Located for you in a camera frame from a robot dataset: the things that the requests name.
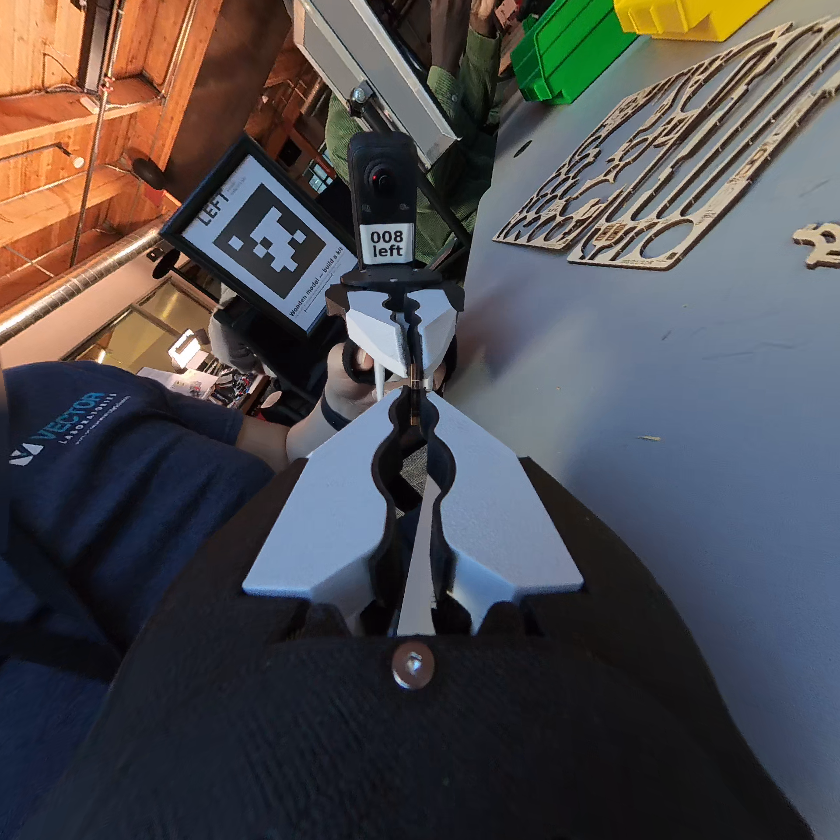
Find wooden cutout sheet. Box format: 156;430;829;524
492;20;818;252
567;20;840;272

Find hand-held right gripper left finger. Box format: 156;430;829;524
241;387;424;636

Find silver ventilation duct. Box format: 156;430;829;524
0;218;166;350

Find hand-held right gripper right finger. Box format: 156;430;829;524
420;388;585;636

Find yellow plastic bin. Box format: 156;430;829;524
613;0;777;42

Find person's dark blue shirt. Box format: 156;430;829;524
0;360;278;840

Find grey metal cabinet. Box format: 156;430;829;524
292;0;462;168

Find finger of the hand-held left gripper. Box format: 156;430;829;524
408;290;458;395
344;290;414;401

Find small flat wooden piece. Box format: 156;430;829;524
792;222;840;270

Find green plastic bin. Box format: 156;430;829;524
510;0;642;106

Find framed marker sign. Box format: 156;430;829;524
159;133;360;340

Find person's left hand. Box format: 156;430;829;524
322;341;396;429

